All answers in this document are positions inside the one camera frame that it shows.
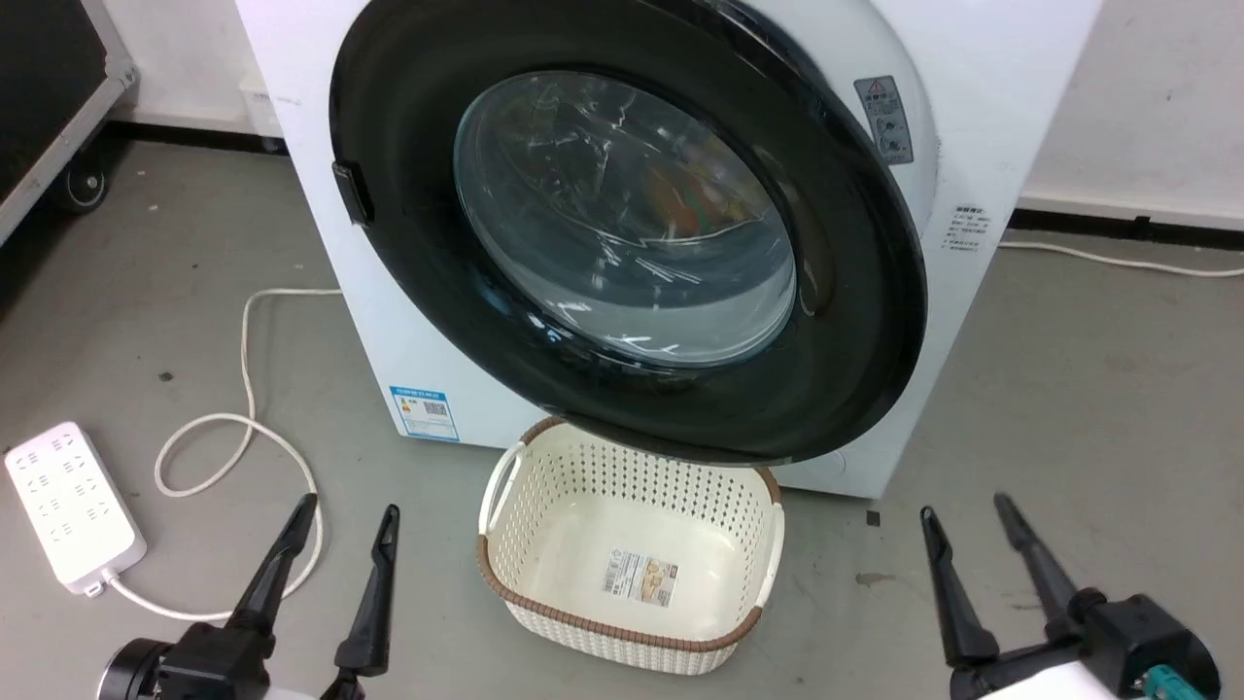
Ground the grey warning sticker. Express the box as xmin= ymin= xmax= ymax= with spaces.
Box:
xmin=853 ymin=75 xmax=916 ymax=167

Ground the white power strip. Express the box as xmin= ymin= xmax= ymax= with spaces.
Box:
xmin=4 ymin=420 xmax=149 ymax=597

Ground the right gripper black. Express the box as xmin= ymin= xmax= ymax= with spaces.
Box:
xmin=918 ymin=492 xmax=1222 ymax=700

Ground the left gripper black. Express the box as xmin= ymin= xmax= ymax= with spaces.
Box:
xmin=97 ymin=493 xmax=402 ymax=700

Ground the white perforated laundry basket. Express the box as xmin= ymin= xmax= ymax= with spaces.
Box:
xmin=475 ymin=416 xmax=785 ymax=678

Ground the white text label sticker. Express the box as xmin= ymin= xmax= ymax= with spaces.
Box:
xmin=940 ymin=203 xmax=993 ymax=260

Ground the round black glass washer door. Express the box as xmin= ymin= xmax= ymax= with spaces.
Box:
xmin=328 ymin=0 xmax=930 ymax=467

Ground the white front-load washing machine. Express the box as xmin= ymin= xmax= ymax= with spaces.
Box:
xmin=233 ymin=0 xmax=1105 ymax=500

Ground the paper label inside basket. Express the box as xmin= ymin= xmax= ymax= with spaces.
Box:
xmin=602 ymin=548 xmax=680 ymax=610

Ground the thin white floor cable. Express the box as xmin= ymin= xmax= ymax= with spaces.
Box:
xmin=998 ymin=239 xmax=1244 ymax=280

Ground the blue energy label sticker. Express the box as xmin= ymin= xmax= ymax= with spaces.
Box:
xmin=389 ymin=385 xmax=462 ymax=443

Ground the black flight case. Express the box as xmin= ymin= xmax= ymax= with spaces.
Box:
xmin=0 ymin=0 xmax=139 ymax=246

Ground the white power strip cable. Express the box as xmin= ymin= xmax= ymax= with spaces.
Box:
xmin=97 ymin=287 xmax=344 ymax=623

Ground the black caster wheel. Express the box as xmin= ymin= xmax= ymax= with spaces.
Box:
xmin=52 ymin=154 xmax=112 ymax=217

